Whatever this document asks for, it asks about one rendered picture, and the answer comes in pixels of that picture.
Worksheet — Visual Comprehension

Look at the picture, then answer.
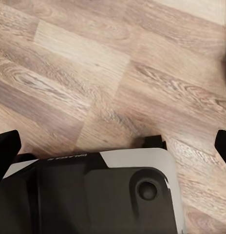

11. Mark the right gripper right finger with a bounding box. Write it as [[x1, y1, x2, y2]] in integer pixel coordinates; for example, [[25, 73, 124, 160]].
[[214, 130, 226, 163]]

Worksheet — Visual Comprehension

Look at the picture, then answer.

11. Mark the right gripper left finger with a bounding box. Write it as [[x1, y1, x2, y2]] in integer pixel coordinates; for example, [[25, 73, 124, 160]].
[[0, 130, 21, 181]]

